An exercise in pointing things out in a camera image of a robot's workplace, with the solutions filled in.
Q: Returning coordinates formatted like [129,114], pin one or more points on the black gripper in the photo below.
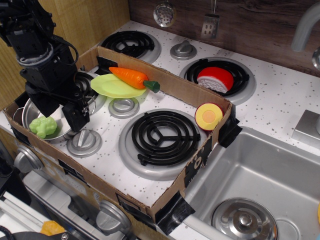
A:
[50,84]

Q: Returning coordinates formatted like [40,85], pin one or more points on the orange toy carrot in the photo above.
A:
[135,78]

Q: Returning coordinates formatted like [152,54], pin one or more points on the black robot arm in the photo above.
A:
[28,28]

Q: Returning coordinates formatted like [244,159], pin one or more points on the light green plastic plate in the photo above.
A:
[111,86]

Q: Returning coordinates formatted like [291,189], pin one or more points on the green toy broccoli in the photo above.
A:
[43,126]

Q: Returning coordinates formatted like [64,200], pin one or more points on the front left black burner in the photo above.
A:
[95,100]

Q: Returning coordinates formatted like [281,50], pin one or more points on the black burner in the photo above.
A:
[136,44]
[244,82]
[157,144]
[95,100]

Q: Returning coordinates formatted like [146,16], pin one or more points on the silver metal pot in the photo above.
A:
[63,132]

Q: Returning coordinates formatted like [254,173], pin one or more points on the silver stove knob front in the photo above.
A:
[84,144]

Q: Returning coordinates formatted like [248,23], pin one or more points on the silver stove knob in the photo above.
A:
[84,144]
[123,108]
[183,51]

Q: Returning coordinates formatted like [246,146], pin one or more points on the brown cardboard fence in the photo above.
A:
[154,204]

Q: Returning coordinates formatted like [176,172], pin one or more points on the silver stove knob centre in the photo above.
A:
[123,108]

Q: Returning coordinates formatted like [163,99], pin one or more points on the silver oven knob left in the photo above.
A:
[26,160]

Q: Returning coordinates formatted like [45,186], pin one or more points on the silver oven knob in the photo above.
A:
[110,219]
[26,160]

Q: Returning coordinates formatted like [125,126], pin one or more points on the front right black burner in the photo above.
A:
[157,144]

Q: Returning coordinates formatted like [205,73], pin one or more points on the back left black burner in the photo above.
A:
[136,44]

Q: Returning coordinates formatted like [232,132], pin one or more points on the silver oven knob right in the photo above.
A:
[110,219]

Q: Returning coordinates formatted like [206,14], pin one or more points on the yellow toy piece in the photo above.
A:
[50,228]

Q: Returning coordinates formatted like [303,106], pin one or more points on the silver stove knob back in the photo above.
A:
[183,51]

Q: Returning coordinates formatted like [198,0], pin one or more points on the hanging silver slotted spoon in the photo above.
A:
[165,14]

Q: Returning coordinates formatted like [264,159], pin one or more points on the yellow red toy fruit half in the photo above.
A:
[208,115]

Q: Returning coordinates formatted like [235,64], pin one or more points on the red toy cheese wedge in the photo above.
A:
[216,79]

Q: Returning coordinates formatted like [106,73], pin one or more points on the hanging silver spatula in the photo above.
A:
[210,23]

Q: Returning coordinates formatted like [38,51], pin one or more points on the back right black burner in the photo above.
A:
[244,82]

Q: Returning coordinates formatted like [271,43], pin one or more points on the silver pot lid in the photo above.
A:
[244,219]

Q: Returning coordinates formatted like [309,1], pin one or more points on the silver sink basin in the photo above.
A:
[282,178]

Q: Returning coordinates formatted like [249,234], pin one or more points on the grey toy faucet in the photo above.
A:
[304,27]

